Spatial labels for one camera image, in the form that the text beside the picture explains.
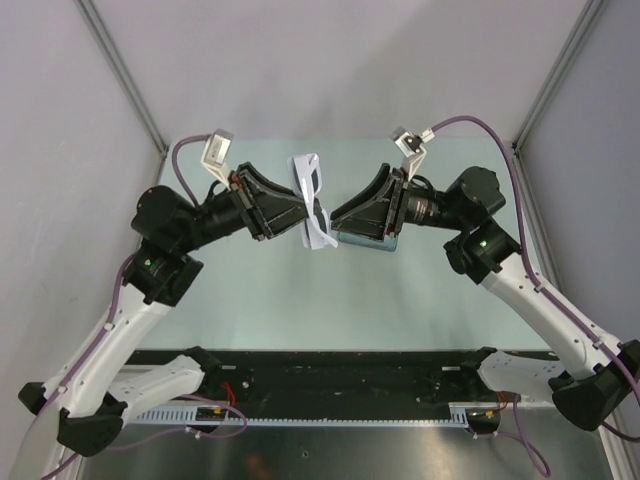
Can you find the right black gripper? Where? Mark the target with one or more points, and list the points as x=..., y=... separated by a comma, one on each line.
x=374, y=219

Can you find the white frame sunglasses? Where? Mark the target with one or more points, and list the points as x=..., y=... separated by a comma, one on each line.
x=306, y=179

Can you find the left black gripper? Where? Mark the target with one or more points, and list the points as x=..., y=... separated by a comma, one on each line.
x=279, y=210

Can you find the aluminium frame post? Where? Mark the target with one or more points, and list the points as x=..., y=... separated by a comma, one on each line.
x=108, y=47
x=580, y=33

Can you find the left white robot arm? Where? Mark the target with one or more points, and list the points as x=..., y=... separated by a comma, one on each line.
x=89, y=408

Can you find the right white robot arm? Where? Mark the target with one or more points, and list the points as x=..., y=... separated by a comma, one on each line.
x=592, y=371

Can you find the left aluminium frame post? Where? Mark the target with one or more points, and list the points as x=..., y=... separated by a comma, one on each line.
x=108, y=47

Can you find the grey slotted cable duct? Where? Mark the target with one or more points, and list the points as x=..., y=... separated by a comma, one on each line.
x=454, y=415

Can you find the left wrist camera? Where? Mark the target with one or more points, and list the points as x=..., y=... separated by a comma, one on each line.
x=214, y=155

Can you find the grey glasses case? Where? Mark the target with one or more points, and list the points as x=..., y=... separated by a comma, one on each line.
x=388, y=244

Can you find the right aluminium frame post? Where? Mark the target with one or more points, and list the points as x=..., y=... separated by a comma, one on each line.
x=580, y=33

